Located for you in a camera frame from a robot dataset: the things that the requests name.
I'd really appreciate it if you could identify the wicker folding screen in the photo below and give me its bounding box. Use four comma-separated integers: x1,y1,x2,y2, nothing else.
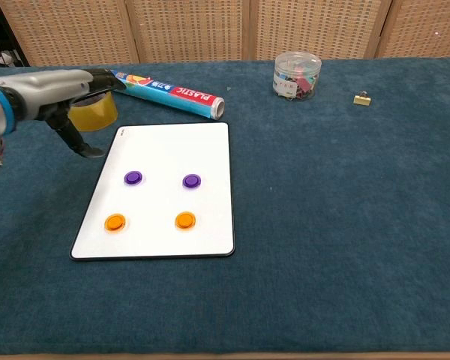
0,0,450,68

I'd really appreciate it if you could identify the clear jar of binder clips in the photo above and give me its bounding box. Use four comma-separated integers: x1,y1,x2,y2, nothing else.
272,51,323,101

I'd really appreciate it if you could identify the blue plastic wrap roll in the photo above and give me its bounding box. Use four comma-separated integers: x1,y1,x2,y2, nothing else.
110,69,226,121

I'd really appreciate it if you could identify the blue table mat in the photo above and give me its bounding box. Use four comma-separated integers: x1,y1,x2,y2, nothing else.
0,56,450,356

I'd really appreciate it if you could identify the orange round magnet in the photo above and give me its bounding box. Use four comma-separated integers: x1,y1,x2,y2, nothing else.
103,213,127,233
175,211,197,232

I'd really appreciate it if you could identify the yellow clear tape roll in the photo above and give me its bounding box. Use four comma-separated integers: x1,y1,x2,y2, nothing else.
67,91,119,133

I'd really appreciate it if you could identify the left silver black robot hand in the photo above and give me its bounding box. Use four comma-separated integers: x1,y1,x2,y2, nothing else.
0,68,128,159

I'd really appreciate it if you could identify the white rectangular board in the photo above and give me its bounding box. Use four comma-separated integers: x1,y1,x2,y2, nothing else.
70,121,236,261

